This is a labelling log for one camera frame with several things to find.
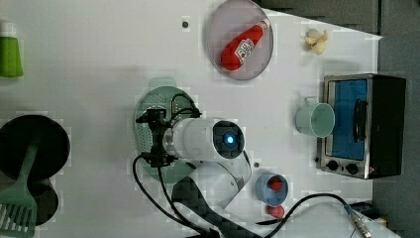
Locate blue bowl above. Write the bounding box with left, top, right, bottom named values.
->
left=255, top=174, right=288, bottom=206

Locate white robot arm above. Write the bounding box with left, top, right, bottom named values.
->
left=136, top=108, right=262, bottom=238

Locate black toaster oven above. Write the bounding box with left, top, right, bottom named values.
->
left=320, top=73, right=406, bottom=179

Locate mint green mug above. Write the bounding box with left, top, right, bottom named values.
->
left=295, top=97, right=335, bottom=138

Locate mint green oval strainer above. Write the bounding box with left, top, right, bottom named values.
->
left=134, top=76, right=201, bottom=183

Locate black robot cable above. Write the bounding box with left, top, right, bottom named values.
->
left=132, top=92, right=374, bottom=238

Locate green slotted spatula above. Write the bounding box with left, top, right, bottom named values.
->
left=0, top=132, right=42, bottom=238

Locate peeled toy banana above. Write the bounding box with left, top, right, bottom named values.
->
left=305, top=29, right=328, bottom=56

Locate red ketchup bottle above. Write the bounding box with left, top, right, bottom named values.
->
left=221, top=19, right=270, bottom=70

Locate small black cup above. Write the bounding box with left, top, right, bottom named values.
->
left=31, top=179, right=58, bottom=226

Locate green bottle white cap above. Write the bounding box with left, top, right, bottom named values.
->
left=0, top=21, right=24, bottom=77

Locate red toy strawberry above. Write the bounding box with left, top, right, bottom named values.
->
left=266, top=205, right=284, bottom=219

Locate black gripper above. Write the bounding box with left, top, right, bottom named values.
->
left=136, top=108, right=175, bottom=168

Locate grey round plate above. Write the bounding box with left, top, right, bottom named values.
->
left=206, top=0, right=273, bottom=80

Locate red toy in bowl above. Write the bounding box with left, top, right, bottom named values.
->
left=268, top=178, right=282, bottom=191

